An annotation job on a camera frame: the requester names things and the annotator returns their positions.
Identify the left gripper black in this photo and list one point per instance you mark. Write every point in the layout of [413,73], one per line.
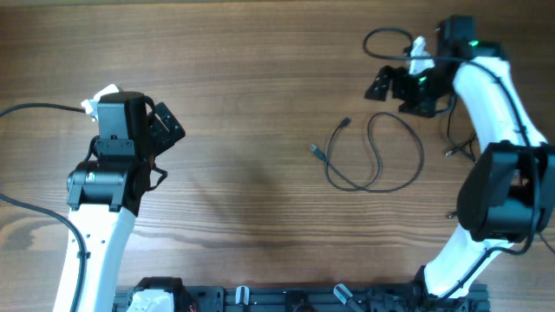
[162,139]

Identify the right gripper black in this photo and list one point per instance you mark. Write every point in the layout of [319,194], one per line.
[399,78]

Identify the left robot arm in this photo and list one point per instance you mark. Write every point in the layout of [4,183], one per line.
[105,192]

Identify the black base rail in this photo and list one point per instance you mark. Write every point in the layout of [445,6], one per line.
[386,297]

